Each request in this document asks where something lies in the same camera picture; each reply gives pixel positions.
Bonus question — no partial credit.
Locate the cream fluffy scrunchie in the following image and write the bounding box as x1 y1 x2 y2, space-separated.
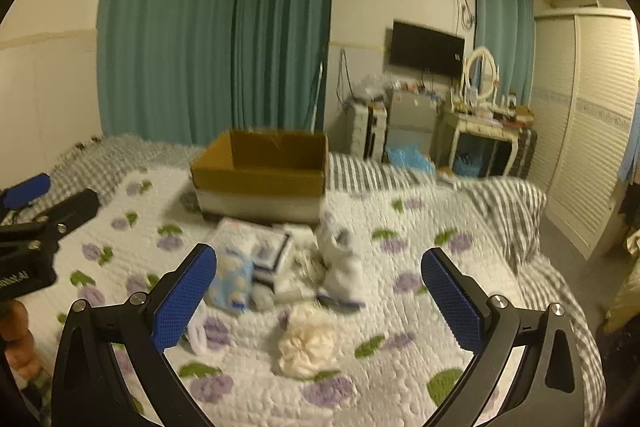
278 303 336 379

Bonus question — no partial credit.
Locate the teal curtain left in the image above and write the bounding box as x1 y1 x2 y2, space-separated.
96 0 331 145

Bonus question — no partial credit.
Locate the white crumpled cloth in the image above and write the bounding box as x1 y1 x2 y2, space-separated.
293 243 328 286

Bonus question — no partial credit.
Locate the white louvered wardrobe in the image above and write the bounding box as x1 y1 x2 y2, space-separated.
528 8 639 258

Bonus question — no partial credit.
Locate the grey checked bed sheet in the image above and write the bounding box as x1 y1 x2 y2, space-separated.
24 134 605 426

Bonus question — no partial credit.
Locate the brown cardboard box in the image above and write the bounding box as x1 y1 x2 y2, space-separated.
191 129 329 225

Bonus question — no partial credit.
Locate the blue plastic bag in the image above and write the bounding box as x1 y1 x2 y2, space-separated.
385 144 436 174

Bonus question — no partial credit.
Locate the white rolled sock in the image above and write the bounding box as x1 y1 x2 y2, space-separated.
186 303 208 355

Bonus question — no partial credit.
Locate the white oval vanity mirror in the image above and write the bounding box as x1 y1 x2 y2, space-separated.
460 46 500 104

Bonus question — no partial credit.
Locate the blue floral tissue pack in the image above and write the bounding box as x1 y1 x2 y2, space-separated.
204 244 254 314

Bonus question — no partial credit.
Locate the teal curtain right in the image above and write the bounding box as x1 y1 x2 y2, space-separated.
474 0 535 105

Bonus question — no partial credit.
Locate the person's left hand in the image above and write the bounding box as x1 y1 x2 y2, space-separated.
1 300 41 381

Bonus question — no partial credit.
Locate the white floral quilt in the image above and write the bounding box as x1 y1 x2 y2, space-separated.
24 167 526 426

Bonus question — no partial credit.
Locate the dark blue white wipes pack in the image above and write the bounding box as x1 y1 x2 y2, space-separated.
206 218 293 291

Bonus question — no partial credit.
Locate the small silver refrigerator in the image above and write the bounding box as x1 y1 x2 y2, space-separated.
386 90 439 157

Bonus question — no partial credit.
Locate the white dressing table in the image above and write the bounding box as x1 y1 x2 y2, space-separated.
434 109 520 176

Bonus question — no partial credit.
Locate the teal curtain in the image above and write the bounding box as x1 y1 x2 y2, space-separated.
96 0 331 145
474 0 535 105

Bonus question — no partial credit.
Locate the white grey sock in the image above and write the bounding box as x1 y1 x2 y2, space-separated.
316 223 367 310

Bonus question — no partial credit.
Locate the black wall television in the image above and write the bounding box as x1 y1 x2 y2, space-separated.
390 20 464 79

